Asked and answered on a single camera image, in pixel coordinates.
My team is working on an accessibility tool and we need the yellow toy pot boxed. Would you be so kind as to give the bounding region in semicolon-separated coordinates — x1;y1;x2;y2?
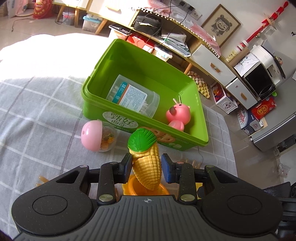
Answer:
196;183;205;199

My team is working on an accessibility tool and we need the wooden TV cabinet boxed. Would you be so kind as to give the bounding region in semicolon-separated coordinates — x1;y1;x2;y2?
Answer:
53;1;259;109

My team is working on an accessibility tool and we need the grey checked tablecloth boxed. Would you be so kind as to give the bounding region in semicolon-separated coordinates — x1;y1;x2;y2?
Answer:
0;76;238;237

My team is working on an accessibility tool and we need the pink rubber toy creature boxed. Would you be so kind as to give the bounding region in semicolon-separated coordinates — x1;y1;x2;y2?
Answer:
166;99;191;132

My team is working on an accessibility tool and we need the clear plastic storage bin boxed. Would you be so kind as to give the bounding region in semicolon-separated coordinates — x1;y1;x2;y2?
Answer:
82;14;103;33

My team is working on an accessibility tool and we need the toy corn cob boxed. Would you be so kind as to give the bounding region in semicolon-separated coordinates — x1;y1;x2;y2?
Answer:
127;128;162;191

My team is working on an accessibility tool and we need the red gift bag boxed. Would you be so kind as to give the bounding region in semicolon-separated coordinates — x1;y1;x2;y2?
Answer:
33;0;53;19

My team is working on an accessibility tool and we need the egg tray with eggs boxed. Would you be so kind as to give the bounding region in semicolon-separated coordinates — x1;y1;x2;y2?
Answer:
187;71;210;99

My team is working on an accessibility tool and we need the black microwave oven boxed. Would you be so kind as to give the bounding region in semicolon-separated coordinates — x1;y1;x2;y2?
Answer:
234;45;285;100

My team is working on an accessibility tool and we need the framed cartoon picture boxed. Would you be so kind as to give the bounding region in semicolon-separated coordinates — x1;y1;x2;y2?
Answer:
201;4;241;47

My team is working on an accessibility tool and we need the green plastic storage box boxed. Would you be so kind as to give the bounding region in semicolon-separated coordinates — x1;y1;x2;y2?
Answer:
81;39;209;151

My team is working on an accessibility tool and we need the clear cotton swab jar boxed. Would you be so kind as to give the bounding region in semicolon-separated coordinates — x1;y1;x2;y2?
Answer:
106;75;160;118

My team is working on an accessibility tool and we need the orange flower-shaped bowl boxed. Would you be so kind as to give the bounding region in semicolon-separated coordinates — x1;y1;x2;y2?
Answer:
122;174;169;196

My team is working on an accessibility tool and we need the pink lace cloth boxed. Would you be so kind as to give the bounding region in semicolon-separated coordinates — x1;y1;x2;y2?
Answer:
142;1;221;58

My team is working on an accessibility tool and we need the pink capsule ball toy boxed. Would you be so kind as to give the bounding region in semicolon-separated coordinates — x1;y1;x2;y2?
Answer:
81;120;117;152

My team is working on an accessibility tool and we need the red box under cabinet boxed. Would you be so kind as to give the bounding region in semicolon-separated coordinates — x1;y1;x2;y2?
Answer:
126;33;155;53

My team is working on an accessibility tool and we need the white toy storage crate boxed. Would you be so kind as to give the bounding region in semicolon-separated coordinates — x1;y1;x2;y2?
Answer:
211;82;238;114

